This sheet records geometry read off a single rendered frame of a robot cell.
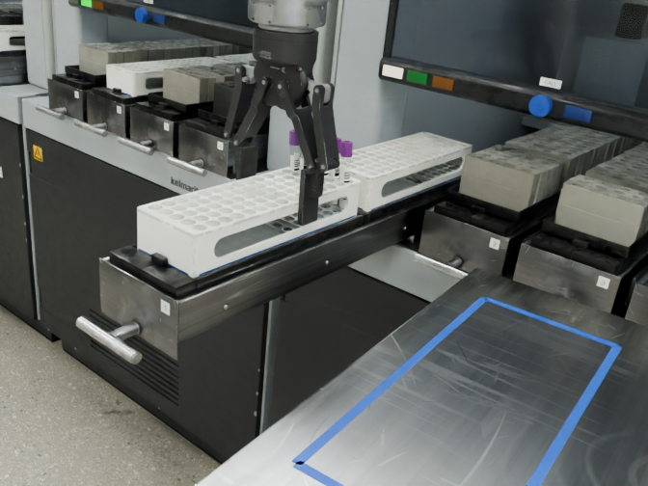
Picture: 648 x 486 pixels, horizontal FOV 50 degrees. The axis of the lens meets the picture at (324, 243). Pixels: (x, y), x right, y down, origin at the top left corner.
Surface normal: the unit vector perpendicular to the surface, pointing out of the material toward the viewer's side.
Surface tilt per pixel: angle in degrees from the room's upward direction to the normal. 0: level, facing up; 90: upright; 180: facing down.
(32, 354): 0
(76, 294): 90
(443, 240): 90
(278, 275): 90
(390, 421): 0
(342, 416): 0
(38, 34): 90
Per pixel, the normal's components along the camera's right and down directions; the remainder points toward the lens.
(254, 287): 0.77, 0.32
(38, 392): 0.10, -0.91
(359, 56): -0.63, 0.25
